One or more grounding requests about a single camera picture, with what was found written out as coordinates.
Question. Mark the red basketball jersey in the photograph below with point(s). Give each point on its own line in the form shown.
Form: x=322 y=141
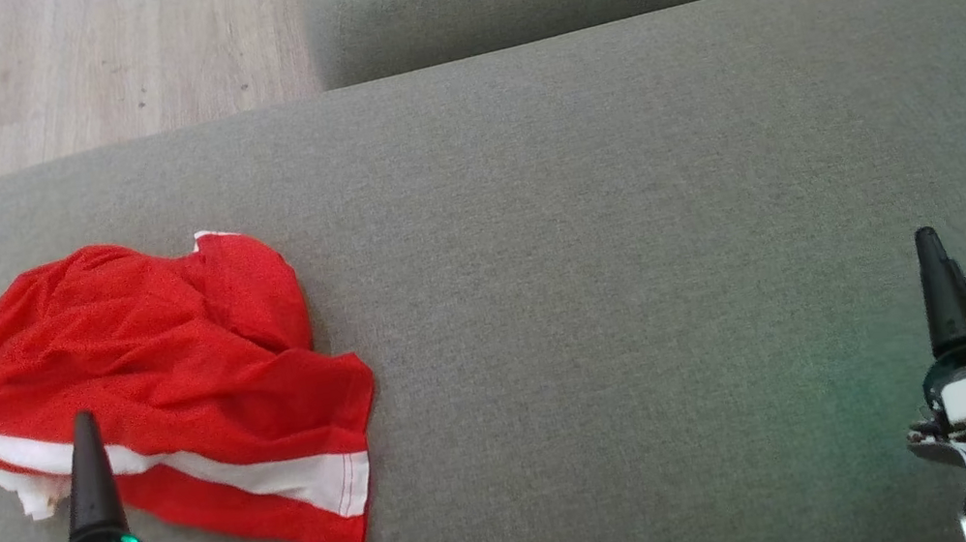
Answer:
x=90 y=327

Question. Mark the red shorts with white stripe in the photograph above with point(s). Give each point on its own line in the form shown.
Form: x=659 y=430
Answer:
x=276 y=443

